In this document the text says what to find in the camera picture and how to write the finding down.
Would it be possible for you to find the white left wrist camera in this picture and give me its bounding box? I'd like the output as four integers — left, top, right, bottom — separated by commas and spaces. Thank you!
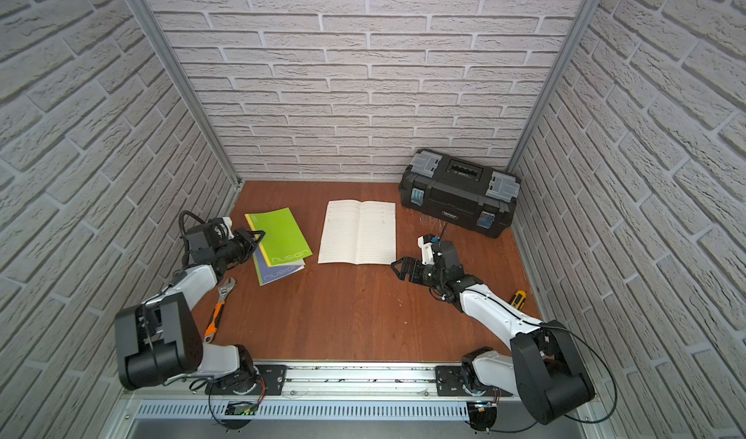
212, 217, 233, 245

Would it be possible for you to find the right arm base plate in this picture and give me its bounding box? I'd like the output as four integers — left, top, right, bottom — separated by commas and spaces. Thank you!
434, 364, 516, 399

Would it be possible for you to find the left aluminium corner post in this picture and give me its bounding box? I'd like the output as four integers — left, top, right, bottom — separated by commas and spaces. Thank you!
124, 0, 242, 190

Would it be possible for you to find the right aluminium corner post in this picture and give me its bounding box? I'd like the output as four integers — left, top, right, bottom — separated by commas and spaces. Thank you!
507, 0, 601, 174

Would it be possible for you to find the purple nusign notebook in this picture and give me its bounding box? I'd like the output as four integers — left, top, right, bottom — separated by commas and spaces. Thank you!
253, 251, 305, 286

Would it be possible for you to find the black grey toolbox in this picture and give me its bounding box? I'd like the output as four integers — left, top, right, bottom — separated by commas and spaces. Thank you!
398, 149, 521, 238

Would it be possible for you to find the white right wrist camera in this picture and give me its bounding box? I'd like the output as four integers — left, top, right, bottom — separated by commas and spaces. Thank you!
418, 234, 440, 265

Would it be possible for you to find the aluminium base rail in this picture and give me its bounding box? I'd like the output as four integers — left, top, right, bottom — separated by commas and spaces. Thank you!
120, 359, 601, 404

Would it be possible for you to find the lined notebook green cover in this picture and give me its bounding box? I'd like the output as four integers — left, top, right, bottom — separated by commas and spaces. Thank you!
245, 208, 313, 267

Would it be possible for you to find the aluminium corner post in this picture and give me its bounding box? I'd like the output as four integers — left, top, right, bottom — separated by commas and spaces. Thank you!
124, 0, 242, 190
507, 0, 601, 174

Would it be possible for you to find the orange adjustable wrench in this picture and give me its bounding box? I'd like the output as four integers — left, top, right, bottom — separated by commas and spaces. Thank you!
204, 278, 236, 344

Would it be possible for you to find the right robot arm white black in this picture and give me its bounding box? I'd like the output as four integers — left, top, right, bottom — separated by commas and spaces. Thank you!
390, 235, 596, 425

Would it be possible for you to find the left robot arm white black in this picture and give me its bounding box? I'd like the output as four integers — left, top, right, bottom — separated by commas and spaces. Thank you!
115, 211, 265, 394

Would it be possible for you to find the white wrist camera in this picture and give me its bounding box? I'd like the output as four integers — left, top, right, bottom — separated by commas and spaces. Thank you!
418, 234, 440, 265
212, 217, 233, 245

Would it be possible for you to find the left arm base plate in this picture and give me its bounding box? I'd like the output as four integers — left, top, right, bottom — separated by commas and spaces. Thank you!
206, 363, 289, 396

